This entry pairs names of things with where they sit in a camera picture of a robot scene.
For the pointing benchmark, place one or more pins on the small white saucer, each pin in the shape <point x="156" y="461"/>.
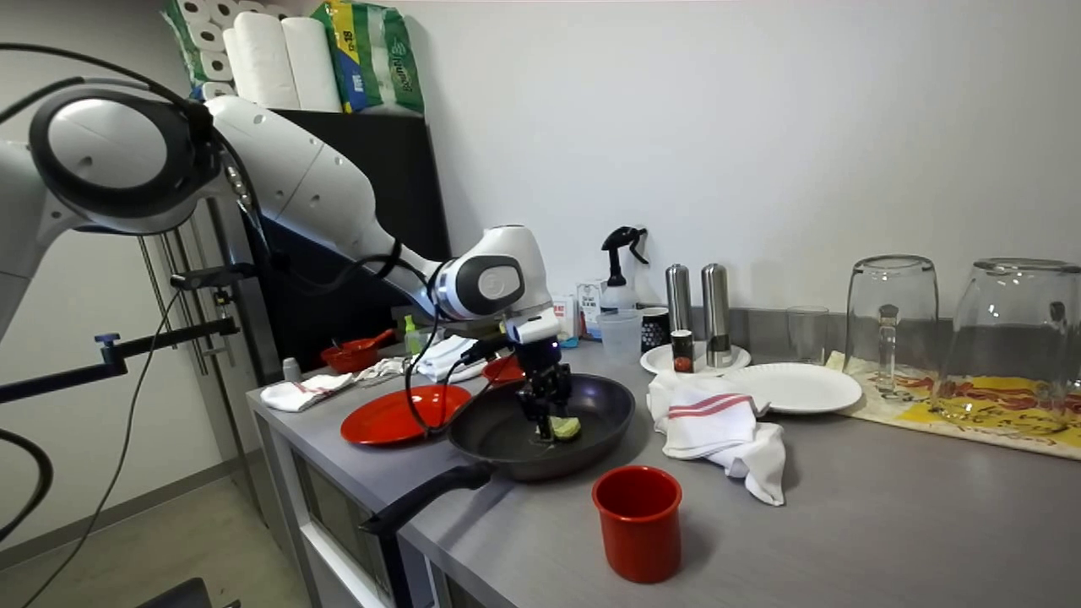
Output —
<point x="655" y="359"/>

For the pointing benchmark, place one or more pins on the small green bottle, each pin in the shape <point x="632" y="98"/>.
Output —
<point x="415" y="336"/>

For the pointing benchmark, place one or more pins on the black equipment stand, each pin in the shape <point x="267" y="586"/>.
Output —
<point x="186" y="596"/>

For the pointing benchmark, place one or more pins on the clear plastic container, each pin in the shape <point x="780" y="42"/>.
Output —
<point x="656" y="327"/>

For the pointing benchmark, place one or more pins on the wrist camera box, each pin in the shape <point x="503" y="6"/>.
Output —
<point x="534" y="327"/>

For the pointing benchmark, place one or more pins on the large upturned glass jar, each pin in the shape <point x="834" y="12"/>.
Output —
<point x="1017" y="332"/>

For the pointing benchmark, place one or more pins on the small white box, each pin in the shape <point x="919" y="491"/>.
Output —
<point x="588" y="305"/>

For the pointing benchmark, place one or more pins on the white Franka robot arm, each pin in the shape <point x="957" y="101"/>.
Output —
<point x="306" y="179"/>

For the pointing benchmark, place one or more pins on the white dinner plate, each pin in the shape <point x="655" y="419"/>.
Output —
<point x="796" y="388"/>

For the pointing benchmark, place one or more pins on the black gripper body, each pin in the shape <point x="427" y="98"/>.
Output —
<point x="549" y="370"/>

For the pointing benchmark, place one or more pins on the dark frying pan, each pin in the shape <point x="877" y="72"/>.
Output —
<point x="494" y="441"/>

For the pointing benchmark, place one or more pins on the white towel red stripe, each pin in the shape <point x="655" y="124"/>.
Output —
<point x="711" y="428"/>

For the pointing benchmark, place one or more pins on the white towel blue stripes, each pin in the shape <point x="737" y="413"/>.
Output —
<point x="445" y="361"/>

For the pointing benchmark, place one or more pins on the yellow patterned mat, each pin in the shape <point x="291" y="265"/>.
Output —
<point x="991" y="424"/>

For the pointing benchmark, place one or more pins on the red dinner plate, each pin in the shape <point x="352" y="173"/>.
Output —
<point x="378" y="419"/>

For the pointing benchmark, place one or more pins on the steel shaker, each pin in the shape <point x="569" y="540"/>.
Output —
<point x="676" y="294"/>
<point x="719" y="299"/>

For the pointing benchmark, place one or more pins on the patterned paper pack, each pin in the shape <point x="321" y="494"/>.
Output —
<point x="198" y="38"/>

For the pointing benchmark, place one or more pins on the red cup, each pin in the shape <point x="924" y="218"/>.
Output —
<point x="639" y="527"/>

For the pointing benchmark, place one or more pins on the crumpled white cloth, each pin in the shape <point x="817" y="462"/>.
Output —
<point x="294" y="393"/>

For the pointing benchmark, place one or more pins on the yellow green sponge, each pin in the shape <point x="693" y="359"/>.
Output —
<point x="567" y="428"/>

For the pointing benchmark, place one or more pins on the white first aid kit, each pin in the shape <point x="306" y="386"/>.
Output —
<point x="567" y="316"/>

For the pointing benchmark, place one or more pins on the black cabinet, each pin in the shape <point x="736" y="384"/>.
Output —
<point x="394" y="170"/>

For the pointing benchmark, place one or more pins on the spray bottle black nozzle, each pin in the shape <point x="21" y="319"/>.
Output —
<point x="616" y="299"/>

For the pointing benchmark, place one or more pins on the green package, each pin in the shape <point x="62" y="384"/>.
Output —
<point x="384" y="56"/>

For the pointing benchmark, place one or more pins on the red bowl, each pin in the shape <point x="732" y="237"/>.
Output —
<point x="505" y="373"/>

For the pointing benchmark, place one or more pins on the red plastic utensil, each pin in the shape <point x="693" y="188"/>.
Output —
<point x="352" y="357"/>

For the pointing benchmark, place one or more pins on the paper towel rolls pack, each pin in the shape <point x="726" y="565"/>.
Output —
<point x="282" y="63"/>

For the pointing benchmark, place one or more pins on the small dark spice jar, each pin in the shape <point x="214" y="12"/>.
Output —
<point x="685" y="351"/>

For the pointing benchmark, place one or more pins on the small grey bottle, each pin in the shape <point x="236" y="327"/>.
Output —
<point x="291" y="370"/>

